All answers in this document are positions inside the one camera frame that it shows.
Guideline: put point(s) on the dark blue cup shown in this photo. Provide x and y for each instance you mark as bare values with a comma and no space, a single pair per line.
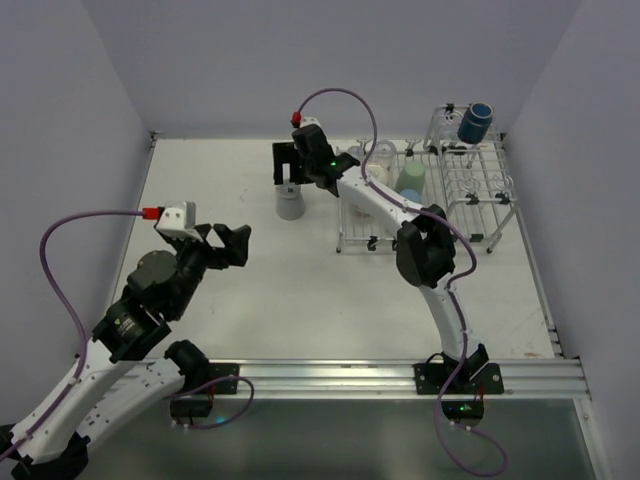
475,123

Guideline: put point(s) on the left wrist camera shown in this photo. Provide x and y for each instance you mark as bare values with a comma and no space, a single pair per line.
177,215

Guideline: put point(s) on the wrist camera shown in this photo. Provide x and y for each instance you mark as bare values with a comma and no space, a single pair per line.
177,215
298,120

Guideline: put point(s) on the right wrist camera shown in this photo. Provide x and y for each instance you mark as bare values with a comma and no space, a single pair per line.
298,120

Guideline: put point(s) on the small clear glass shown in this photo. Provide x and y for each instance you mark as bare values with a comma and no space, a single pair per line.
356,152

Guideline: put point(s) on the metal dish rack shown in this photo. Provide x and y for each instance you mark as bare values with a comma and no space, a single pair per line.
472,183

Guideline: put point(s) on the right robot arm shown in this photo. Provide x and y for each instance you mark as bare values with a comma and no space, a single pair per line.
425,251

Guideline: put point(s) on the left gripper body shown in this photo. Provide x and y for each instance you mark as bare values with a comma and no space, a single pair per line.
211,245

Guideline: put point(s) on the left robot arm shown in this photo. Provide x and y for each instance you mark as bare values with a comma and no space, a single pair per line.
55,440

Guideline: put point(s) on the green plastic cup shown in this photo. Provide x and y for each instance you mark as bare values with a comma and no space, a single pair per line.
411,177

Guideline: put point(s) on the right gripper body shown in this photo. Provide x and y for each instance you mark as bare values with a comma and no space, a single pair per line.
293,154

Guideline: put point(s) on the floral patterned mug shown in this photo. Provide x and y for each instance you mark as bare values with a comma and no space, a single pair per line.
379,173

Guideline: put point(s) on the aluminium mounting rail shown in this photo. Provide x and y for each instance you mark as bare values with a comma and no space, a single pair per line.
320,375

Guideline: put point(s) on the light blue plastic cup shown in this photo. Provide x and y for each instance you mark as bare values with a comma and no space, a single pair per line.
411,195

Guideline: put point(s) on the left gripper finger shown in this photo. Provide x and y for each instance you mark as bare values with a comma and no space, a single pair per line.
235,249
180,239

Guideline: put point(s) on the grey footed mug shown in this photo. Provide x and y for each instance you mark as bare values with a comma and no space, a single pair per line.
290,204

